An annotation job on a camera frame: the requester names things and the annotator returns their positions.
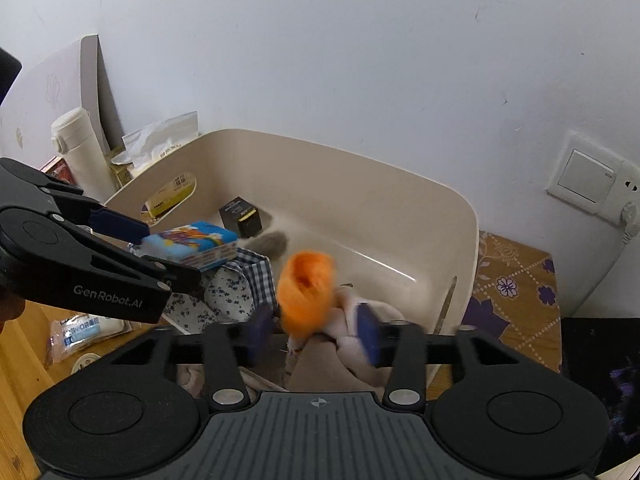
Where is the red carton box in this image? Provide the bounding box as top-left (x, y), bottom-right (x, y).
top-left (40, 156), bottom-right (77, 186)

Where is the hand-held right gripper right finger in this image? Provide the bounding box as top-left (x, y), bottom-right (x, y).
top-left (355, 304), bottom-right (524, 411)

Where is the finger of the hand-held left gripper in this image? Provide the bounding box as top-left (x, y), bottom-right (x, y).
top-left (142, 255), bottom-right (204, 295)
top-left (87, 205), bottom-right (151, 242)

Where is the blue checkered cloth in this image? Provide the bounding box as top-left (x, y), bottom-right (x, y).
top-left (127, 247), bottom-right (279, 334)

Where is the beige plastic bin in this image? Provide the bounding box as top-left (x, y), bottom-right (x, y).
top-left (102, 128), bottom-right (479, 402)

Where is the white thermos bottle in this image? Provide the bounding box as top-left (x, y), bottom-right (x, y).
top-left (50, 107), bottom-right (119, 206)

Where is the clear tissue pack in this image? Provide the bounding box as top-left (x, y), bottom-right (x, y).
top-left (110, 111), bottom-right (200, 179)

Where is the white wall switch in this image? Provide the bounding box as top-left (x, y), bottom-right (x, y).
top-left (545, 129), bottom-right (629, 212)

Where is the wooden desk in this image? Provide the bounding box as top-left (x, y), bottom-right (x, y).
top-left (0, 302), bottom-right (168, 480)

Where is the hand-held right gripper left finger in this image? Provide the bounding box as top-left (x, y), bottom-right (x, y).
top-left (106, 305), bottom-right (275, 409)

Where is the yellow green box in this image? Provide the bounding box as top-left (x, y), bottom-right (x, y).
top-left (111, 162), bottom-right (197, 219)

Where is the orange bottle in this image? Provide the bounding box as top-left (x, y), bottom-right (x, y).
top-left (276, 251), bottom-right (334, 337)

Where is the small round tin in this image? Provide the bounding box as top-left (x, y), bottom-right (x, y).
top-left (71, 352), bottom-right (104, 374)

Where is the grey plush toy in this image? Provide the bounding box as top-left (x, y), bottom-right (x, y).
top-left (247, 229), bottom-right (290, 256)

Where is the pale purple board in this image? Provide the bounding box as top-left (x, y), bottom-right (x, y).
top-left (0, 34), bottom-right (124, 162)

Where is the white wall socket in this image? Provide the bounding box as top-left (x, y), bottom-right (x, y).
top-left (599, 159), bottom-right (640, 227)

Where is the black tablet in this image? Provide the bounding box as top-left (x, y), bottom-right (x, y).
top-left (559, 315), bottom-right (640, 477)

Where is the small black box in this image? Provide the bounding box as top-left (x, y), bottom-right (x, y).
top-left (218, 195), bottom-right (264, 239)

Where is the small blue carton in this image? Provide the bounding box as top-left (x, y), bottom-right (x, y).
top-left (142, 219), bottom-right (239, 272)

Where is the white plug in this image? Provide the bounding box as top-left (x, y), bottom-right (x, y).
top-left (617, 199), bottom-right (640, 242)

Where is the white blue wipes packet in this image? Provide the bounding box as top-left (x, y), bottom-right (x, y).
top-left (49, 312), bottom-right (134, 361)

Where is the white power cable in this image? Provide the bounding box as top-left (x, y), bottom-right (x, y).
top-left (569, 238), bottom-right (632, 317)

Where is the purple flower table mat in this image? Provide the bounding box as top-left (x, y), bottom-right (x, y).
top-left (459, 229), bottom-right (564, 374)

